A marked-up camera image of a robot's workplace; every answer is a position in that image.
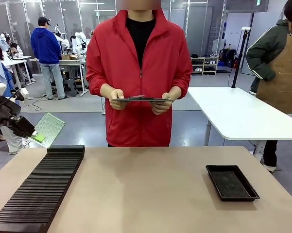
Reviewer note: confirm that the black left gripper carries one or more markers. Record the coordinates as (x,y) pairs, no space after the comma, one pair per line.
(17,123)

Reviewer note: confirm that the green perforated PCB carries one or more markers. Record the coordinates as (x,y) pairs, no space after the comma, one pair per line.
(49,127)

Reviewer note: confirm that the thin black tray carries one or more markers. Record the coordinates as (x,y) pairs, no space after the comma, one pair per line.
(141,100)

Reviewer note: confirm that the black slotted PCB rack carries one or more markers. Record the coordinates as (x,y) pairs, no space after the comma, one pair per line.
(42,184)

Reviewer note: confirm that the person's right hand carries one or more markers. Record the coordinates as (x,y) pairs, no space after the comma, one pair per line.
(116,101)

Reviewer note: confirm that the person's left hand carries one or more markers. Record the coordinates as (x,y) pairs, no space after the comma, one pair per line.
(164,106)

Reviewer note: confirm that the person in white trousers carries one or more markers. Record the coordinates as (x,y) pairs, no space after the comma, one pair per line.
(12,140)

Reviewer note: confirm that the black step stool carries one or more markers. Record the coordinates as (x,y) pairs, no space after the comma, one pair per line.
(70,87)

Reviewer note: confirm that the white side table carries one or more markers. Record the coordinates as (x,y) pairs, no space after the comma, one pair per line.
(17,60)

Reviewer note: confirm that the white background desk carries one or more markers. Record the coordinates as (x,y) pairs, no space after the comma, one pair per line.
(74,63)

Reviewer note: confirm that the brown cardboard box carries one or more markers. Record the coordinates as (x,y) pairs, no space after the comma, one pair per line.
(69,57)

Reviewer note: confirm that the person in blue hoodie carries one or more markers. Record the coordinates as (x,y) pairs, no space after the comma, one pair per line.
(45,48)

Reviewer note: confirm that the seated person with headset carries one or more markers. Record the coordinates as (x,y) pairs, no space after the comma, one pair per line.
(15,49)

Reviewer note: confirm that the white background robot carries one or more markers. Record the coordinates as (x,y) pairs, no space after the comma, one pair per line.
(79,41)

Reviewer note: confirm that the person in red jacket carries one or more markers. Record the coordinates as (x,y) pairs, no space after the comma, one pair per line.
(126,60)

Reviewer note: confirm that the wooden shoe rack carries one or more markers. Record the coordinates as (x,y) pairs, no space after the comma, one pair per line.
(204,65)

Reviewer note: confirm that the black rectangular tray with foam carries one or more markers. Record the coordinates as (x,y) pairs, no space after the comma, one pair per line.
(230,183)

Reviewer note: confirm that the white rounded table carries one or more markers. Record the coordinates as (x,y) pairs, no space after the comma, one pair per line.
(240,111)

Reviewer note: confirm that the dark bags pile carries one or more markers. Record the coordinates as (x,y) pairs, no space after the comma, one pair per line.
(229,58)

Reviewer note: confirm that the person in brown apron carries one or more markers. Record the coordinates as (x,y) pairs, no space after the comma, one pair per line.
(279,65)

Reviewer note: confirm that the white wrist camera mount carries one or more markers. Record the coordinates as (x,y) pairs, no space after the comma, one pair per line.
(20,93)

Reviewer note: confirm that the black camera pole stand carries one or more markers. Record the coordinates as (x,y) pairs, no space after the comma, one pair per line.
(238,60)

